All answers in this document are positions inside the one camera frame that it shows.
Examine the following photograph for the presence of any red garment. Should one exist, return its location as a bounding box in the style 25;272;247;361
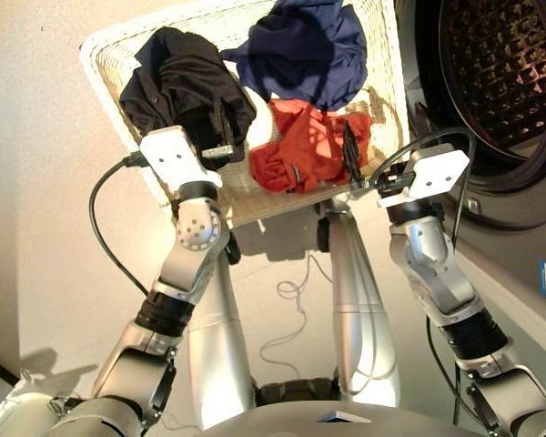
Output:
248;98;374;196

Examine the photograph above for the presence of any black garment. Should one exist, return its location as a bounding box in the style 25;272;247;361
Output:
118;25;258;173

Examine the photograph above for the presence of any pale woven laundry basket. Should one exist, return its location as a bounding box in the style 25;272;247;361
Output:
77;0;410;229

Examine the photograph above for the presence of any black wheeled basket stand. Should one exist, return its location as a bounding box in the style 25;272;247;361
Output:
225;202;334;267

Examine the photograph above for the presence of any grey front-load washing machine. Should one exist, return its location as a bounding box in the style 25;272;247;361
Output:
393;0;546;401

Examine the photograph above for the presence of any navy blue garment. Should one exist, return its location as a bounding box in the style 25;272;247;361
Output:
218;0;369;112

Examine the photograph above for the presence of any silver robot leg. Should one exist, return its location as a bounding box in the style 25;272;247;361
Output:
322;199;402;410
185;254;257;432

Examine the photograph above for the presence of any silver robot torso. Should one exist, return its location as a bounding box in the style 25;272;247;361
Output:
199;376;468;437

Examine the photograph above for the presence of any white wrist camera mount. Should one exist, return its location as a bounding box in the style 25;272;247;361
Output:
138;125;224;196
408;142;471;202

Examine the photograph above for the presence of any thin grey floor cord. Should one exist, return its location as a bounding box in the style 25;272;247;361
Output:
258;252;347;381

